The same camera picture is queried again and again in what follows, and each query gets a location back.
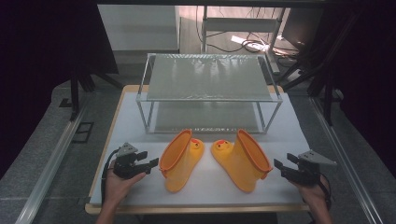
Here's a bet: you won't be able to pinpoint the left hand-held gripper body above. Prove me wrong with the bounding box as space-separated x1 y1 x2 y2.
111 142 149 181

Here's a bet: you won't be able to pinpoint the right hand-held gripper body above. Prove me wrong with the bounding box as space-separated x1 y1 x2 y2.
289 149 338 188

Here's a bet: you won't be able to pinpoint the yellow duck rain boot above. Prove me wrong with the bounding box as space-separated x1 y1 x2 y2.
210 128 274 193
158 128 205 194

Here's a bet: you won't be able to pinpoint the two-tier metal frame rack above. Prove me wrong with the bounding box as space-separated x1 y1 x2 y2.
135 52 284 135

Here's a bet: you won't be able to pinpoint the person's right hand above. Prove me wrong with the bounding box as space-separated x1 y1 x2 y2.
290 178 332 213

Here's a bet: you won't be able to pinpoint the person's left hand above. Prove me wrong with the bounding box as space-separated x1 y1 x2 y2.
103 168 148 208

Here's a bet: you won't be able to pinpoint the black metal stand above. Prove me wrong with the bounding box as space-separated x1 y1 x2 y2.
276 12 366 126
68 62 123 122

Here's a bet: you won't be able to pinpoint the white power strip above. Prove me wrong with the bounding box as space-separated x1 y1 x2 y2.
231 35 271 52

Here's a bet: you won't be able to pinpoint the white cabinet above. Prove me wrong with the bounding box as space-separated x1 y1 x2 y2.
97 4 181 52

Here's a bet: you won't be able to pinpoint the dark monitor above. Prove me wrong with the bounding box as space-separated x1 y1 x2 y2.
281 7 325 52

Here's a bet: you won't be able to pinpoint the grey metal stand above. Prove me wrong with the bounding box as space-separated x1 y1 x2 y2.
200 6 286 75

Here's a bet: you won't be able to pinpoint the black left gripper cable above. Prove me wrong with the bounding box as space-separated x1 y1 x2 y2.
100 148 121 208

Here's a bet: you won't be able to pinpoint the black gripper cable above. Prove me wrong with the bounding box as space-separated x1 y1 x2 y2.
100 148 121 208
317 173 332 213

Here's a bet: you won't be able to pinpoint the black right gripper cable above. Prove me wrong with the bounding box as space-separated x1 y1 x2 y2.
317 173 332 213

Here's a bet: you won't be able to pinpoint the aluminium rail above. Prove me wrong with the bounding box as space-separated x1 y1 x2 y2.
308 96 385 224
14 101 92 224

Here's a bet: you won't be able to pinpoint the black floor bracket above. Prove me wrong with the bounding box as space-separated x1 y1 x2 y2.
71 121 94 145

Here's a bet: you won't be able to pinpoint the black floor cables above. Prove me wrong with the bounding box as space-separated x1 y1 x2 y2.
195 6 302 54

